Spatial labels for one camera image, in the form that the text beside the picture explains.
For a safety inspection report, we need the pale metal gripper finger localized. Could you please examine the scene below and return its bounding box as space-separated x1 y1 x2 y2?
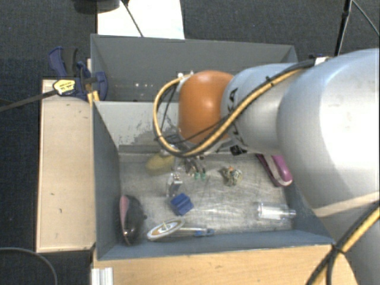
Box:
173 172 183 197
166 173 176 198

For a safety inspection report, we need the blue block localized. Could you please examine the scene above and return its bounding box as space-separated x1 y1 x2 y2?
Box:
169 192 195 217

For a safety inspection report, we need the yellow sponge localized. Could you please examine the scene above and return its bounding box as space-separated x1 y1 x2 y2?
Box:
145 153 176 176

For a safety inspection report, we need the multicoloured small toy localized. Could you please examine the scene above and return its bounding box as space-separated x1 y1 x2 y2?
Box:
219 166 244 187

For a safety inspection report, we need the white disc with orange rim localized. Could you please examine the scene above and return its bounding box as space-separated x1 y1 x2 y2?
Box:
146 218 186 242

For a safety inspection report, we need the black and pink toy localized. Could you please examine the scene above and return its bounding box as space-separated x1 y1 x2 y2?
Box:
118 194 148 246

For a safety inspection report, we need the clear and blue pen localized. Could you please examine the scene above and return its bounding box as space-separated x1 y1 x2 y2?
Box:
177 227 216 238

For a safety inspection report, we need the purple and white stapler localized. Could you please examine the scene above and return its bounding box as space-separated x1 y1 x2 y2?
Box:
256 154 294 188

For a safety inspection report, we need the pale wood board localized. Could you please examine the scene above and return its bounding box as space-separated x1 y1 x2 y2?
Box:
35 78 97 254

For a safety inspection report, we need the grey metal bin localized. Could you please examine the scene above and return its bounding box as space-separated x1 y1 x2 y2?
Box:
90 33 337 261

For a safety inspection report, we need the black cylinder on white bracket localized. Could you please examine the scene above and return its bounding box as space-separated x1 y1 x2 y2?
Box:
207 140 248 157

